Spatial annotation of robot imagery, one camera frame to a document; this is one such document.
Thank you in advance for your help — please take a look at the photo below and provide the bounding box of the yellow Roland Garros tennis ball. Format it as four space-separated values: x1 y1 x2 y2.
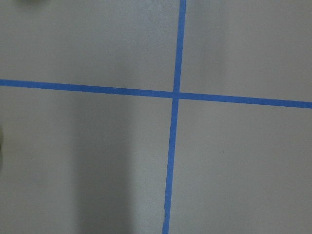
19 0 41 6

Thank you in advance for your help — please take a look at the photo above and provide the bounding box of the yellow Wilson tennis ball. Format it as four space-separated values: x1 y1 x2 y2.
0 128 3 170

